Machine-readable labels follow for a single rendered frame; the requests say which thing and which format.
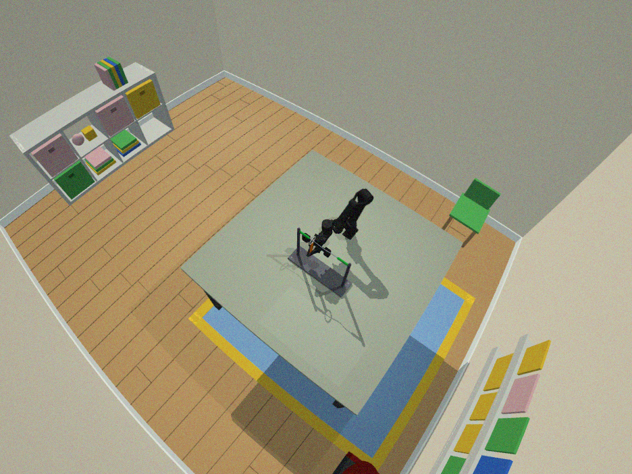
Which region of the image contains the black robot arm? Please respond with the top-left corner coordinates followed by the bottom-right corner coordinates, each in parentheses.
top-left (314, 188), bottom-right (374, 245)

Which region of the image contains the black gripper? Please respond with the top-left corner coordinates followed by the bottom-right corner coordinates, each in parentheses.
top-left (302, 233), bottom-right (331, 258)

